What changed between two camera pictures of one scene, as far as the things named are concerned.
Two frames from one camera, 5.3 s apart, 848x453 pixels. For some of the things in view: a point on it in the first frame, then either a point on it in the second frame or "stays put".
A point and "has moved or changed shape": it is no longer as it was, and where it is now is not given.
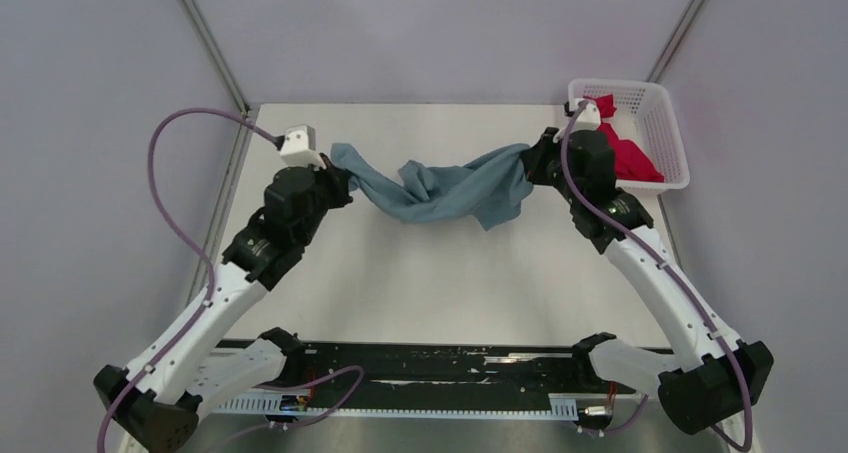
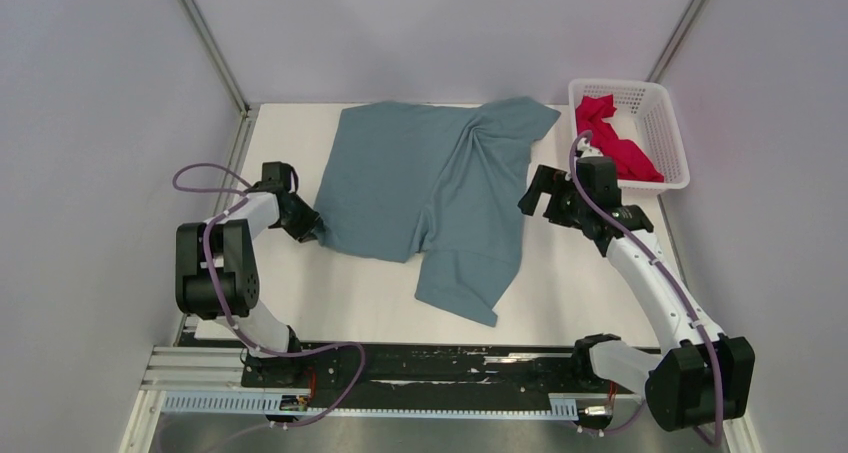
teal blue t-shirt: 482,190 has moved or changed shape
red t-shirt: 630,160 stays put
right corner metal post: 681,28 stays put
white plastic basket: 645,114 stays put
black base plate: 437,374 stays put
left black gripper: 338,179 to 312,220
